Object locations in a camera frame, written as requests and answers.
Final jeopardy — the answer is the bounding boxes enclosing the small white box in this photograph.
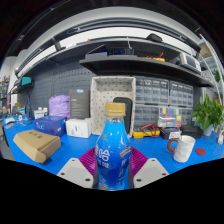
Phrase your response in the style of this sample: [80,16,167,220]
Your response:
[33,107,49,119]

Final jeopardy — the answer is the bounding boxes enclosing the black box with white label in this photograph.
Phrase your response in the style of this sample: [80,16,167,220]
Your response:
[159,126,183,140]

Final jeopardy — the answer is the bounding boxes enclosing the dark grey upright box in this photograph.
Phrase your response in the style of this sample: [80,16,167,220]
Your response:
[68,88,91,120]

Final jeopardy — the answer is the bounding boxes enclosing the black mounted device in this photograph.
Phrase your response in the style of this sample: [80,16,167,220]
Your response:
[146,33,164,44]

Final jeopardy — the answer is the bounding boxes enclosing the white mug with brown handle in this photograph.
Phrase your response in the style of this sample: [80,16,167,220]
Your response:
[166,134,197,164]

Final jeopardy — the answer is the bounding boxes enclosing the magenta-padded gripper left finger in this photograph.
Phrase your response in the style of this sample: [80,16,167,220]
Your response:
[56,146,100,190]

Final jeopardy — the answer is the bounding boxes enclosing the purple plastic bag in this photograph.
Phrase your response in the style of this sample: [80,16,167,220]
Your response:
[48,94,71,119]

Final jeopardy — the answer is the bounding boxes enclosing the plain black box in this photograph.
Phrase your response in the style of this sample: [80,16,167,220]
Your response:
[180,124,204,139]

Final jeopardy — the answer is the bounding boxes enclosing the black rectangular speaker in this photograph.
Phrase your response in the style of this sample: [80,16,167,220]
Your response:
[112,96,134,134]

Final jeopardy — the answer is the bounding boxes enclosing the yellow meter with red leads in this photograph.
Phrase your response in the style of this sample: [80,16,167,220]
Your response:
[143,51,166,63]

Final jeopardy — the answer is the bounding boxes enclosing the blue drink bottle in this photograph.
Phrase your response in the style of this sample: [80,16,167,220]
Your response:
[94,102,133,192]

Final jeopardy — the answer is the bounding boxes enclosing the white perforated basket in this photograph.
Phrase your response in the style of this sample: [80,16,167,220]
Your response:
[89,76,137,138]

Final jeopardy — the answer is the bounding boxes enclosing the brown cardboard box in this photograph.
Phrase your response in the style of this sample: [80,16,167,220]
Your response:
[12,129,62,164]

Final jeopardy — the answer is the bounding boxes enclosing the white cardboard box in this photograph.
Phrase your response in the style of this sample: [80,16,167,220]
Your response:
[65,117,93,139]

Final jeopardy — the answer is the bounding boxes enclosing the blue cardboard box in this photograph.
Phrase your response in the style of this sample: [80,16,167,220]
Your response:
[34,115,68,138]

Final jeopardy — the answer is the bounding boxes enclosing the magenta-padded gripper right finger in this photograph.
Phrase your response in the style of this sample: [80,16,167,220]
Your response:
[128,146,170,190]

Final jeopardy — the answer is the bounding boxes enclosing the white shelf unit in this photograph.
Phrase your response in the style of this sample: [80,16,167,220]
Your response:
[199,33,224,104]

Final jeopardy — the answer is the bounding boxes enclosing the green potted plant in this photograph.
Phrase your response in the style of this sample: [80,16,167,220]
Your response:
[191,94,224,138]

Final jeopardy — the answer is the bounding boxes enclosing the dark grey wall shelf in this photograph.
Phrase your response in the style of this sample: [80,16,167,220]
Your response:
[79,54,214,88]

